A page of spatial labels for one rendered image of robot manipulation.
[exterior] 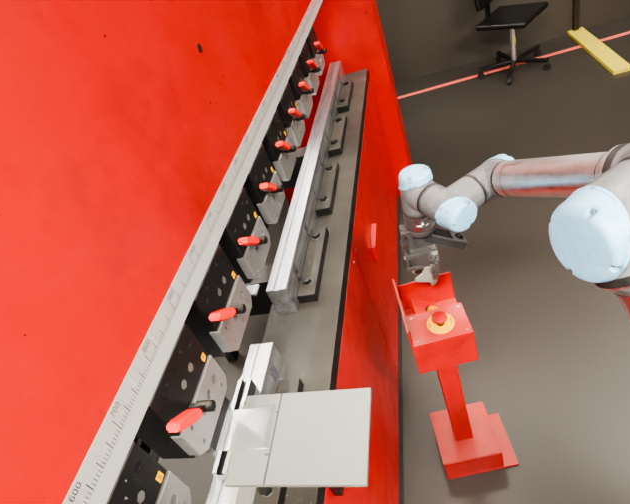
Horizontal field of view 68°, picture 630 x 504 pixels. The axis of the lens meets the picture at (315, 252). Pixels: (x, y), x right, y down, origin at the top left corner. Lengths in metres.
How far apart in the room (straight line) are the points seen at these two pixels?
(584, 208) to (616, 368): 1.51
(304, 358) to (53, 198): 0.74
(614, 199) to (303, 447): 0.63
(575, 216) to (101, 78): 0.68
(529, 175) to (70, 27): 0.79
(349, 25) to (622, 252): 2.17
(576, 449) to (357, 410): 1.18
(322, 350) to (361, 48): 1.87
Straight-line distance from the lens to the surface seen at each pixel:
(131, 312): 0.70
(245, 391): 1.03
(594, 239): 0.69
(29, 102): 0.66
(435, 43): 4.70
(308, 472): 0.89
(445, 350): 1.28
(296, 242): 1.37
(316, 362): 1.16
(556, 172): 0.92
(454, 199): 1.01
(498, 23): 4.18
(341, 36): 2.68
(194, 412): 0.74
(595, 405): 2.06
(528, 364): 2.14
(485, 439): 1.84
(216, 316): 0.81
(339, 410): 0.92
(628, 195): 0.71
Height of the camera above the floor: 1.76
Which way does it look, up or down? 37 degrees down
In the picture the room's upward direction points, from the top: 23 degrees counter-clockwise
